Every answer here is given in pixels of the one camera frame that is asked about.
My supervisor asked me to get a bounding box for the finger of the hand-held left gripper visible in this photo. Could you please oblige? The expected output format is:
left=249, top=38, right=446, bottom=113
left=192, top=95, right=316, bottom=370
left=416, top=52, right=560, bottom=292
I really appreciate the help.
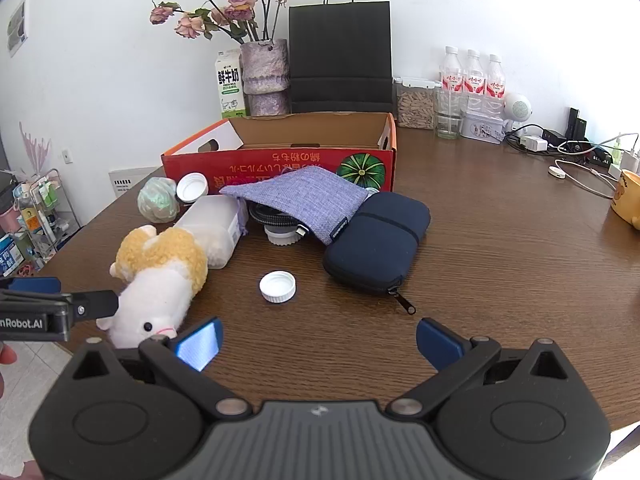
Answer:
left=6, top=276, right=62, bottom=295
left=66, top=289, right=121, bottom=322

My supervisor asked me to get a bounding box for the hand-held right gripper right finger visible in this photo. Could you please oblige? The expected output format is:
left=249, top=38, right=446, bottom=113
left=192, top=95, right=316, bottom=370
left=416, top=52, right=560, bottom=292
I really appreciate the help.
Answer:
left=387, top=317, right=569, bottom=420

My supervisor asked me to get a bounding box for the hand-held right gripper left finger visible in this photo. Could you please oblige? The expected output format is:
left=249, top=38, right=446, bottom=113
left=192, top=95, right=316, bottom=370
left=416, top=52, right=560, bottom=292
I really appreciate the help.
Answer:
left=72, top=316, right=253, bottom=420

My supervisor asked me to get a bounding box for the white and tan plush toy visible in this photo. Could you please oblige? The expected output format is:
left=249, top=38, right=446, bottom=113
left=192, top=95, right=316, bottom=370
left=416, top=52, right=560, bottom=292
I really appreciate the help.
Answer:
left=96, top=225, right=209, bottom=349

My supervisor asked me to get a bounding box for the navy zip case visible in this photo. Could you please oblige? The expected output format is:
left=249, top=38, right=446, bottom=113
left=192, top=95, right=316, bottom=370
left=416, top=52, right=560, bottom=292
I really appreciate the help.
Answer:
left=322, top=191, right=432, bottom=316

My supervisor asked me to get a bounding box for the clear plastic container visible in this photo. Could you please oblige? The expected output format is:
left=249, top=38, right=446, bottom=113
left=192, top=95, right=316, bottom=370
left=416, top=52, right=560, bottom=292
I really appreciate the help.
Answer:
left=172, top=195, right=246, bottom=270

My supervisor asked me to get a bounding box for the green plastic bag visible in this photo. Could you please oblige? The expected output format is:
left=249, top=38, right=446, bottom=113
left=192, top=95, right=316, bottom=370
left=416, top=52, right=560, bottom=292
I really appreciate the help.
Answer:
left=137, top=176, right=180, bottom=224

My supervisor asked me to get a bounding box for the braided black and white cable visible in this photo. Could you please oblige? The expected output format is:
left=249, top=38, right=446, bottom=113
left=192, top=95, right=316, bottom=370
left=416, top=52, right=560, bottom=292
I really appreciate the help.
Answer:
left=248, top=202, right=309, bottom=237

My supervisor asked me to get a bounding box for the white plastic lid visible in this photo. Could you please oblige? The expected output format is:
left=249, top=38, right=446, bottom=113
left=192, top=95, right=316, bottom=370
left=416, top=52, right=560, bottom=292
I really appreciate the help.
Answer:
left=264, top=226, right=301, bottom=247
left=259, top=270, right=297, bottom=304
left=176, top=172, right=209, bottom=205

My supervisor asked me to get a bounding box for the purple fabric pouch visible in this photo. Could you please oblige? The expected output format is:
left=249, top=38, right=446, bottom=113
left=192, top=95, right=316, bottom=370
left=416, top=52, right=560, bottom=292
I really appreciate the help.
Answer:
left=219, top=167, right=373, bottom=247

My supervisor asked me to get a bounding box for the red printed cardboard box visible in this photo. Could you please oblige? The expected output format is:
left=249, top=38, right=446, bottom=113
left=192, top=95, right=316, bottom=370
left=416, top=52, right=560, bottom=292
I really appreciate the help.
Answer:
left=161, top=111, right=398, bottom=197

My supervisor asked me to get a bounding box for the metal storage rack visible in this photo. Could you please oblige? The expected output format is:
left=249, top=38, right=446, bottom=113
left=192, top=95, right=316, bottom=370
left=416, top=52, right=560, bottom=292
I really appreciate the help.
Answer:
left=0, top=167, right=84, bottom=277

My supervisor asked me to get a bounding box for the white printed tin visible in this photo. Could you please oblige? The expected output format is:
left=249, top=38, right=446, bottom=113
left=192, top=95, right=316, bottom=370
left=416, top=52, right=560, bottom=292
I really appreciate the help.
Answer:
left=460, top=110, right=505, bottom=145

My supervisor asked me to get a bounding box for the clear drinking glass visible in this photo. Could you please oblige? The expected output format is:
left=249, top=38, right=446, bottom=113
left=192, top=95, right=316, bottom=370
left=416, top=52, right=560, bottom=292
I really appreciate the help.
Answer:
left=434, top=87, right=468, bottom=140

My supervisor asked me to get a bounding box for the clear jar of seeds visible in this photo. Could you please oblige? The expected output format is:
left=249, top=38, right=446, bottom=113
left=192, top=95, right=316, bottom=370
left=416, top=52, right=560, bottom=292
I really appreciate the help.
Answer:
left=393, top=76, right=442, bottom=131

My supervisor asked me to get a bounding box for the yellow mug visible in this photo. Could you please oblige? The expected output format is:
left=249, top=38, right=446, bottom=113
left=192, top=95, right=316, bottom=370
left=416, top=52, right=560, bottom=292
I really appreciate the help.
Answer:
left=610, top=170, right=640, bottom=231

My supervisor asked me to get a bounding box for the white round speaker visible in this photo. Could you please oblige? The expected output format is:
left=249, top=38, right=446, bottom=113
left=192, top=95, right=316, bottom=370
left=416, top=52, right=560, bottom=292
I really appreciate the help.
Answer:
left=504, top=93, right=533, bottom=134

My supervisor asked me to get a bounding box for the green and white milk carton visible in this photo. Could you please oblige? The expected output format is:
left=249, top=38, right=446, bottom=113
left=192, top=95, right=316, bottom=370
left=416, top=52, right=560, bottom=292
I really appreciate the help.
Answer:
left=214, top=49, right=249, bottom=120

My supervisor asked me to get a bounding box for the black upright device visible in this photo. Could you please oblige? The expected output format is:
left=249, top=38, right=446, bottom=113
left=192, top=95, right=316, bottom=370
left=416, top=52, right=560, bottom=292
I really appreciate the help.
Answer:
left=567, top=107, right=589, bottom=141

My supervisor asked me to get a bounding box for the mottled purple vase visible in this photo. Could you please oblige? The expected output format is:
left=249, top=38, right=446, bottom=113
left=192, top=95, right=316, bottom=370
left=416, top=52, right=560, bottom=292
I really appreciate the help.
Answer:
left=239, top=39, right=292, bottom=117

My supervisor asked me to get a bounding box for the black paper bag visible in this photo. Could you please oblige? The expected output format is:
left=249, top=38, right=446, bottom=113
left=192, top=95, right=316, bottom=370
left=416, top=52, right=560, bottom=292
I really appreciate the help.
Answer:
left=288, top=0, right=393, bottom=116

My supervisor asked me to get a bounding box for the white wall vent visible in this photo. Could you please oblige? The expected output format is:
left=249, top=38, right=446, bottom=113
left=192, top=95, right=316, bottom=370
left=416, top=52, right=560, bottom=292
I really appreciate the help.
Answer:
left=108, top=167, right=161, bottom=199

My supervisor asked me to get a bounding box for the white cable with puck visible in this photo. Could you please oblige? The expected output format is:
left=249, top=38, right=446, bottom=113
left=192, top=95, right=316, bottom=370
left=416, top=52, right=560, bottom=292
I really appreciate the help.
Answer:
left=547, top=157, right=622, bottom=199

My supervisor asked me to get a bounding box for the wall poster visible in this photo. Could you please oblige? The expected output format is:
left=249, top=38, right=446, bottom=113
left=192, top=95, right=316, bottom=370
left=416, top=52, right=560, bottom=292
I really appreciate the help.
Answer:
left=7, top=0, right=29, bottom=57

